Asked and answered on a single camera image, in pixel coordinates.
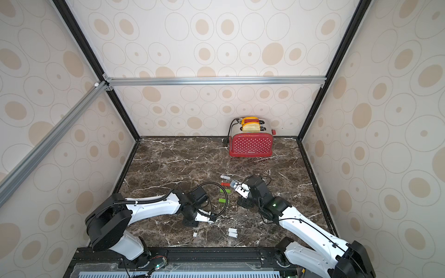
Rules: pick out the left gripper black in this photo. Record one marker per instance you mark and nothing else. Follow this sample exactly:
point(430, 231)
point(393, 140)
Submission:
point(190, 223)

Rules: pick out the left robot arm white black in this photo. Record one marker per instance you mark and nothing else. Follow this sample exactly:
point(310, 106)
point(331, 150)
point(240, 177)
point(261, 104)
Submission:
point(107, 225)

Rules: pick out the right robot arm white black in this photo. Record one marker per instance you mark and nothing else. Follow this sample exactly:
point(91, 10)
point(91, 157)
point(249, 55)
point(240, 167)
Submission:
point(326, 255)

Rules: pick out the red toaster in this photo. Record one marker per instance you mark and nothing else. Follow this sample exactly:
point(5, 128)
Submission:
point(251, 144)

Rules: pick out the yellow toast front slice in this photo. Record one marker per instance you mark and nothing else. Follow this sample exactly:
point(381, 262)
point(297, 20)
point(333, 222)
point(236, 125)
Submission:
point(251, 127)

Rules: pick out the yellow toast slice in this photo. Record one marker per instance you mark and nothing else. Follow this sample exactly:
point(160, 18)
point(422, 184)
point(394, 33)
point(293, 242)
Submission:
point(251, 127)
point(250, 120)

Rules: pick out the yellow toast back slice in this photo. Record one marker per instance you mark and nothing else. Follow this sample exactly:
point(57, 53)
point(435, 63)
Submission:
point(250, 120)

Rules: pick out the horizontal aluminium rail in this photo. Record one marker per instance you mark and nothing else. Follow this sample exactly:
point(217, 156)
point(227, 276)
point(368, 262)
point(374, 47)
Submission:
point(209, 81)

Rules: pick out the left diagonal aluminium rail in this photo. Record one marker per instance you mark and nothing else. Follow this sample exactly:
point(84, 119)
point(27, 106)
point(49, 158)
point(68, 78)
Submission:
point(20, 173)

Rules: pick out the left black frame post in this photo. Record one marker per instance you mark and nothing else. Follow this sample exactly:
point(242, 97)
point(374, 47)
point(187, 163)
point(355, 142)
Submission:
point(67, 16)

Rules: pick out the black frame post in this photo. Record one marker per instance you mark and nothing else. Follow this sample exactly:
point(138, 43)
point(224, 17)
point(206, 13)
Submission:
point(345, 43)
point(67, 16)

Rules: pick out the right black frame post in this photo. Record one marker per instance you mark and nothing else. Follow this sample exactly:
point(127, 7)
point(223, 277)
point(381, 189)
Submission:
point(345, 43)

